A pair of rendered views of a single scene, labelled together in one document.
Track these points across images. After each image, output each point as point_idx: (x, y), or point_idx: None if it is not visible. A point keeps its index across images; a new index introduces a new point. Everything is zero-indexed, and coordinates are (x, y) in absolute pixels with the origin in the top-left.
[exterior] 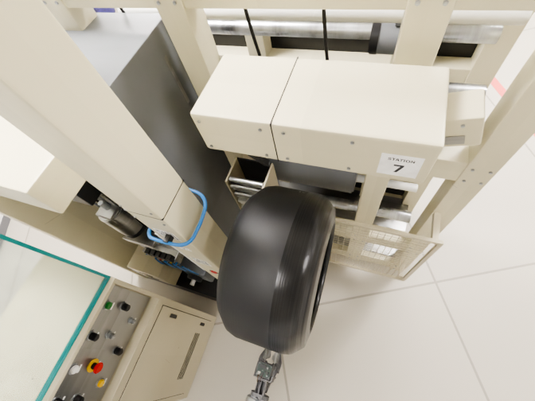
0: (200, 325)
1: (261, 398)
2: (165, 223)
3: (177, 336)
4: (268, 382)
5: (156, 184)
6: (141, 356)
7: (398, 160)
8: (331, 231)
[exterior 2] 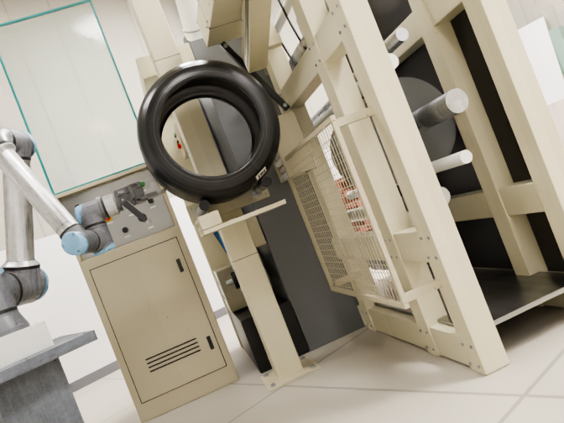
0: (206, 336)
1: (114, 190)
2: (156, 67)
3: (173, 300)
4: (131, 201)
5: (159, 40)
6: (133, 255)
7: None
8: (260, 121)
